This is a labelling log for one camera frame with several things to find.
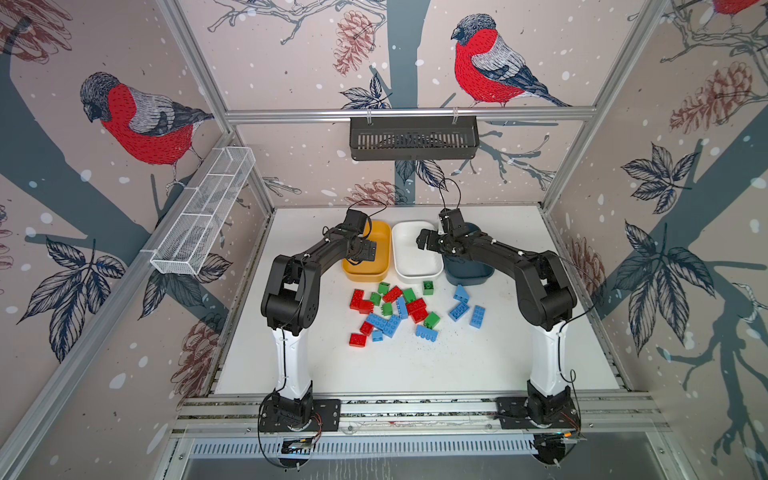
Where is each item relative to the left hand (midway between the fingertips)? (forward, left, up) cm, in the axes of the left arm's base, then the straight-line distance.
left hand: (358, 248), depth 100 cm
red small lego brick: (-26, -4, -5) cm, 27 cm away
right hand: (+2, -24, 0) cm, 24 cm away
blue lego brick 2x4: (-21, -32, -6) cm, 39 cm away
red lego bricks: (-21, -20, -5) cm, 29 cm away
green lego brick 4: (-24, -23, -5) cm, 34 cm away
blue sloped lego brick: (-15, -34, -5) cm, 38 cm away
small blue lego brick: (-28, -7, -6) cm, 29 cm away
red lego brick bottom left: (-29, -1, -6) cm, 30 cm away
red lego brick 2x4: (-15, -12, -5) cm, 20 cm away
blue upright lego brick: (-20, -15, -4) cm, 25 cm away
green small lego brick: (-20, -10, -6) cm, 23 cm away
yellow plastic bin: (-8, -5, -2) cm, 9 cm away
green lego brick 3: (-16, -17, -4) cm, 24 cm away
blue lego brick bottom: (-28, -21, -4) cm, 36 cm away
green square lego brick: (-12, -9, -6) cm, 16 cm away
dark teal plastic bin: (-6, -35, -4) cm, 36 cm away
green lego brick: (-13, -23, -4) cm, 27 cm away
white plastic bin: (-2, -18, -6) cm, 19 cm away
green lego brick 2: (-16, -6, -5) cm, 18 cm away
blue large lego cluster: (-26, -10, -5) cm, 28 cm away
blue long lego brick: (-23, -38, -5) cm, 44 cm away
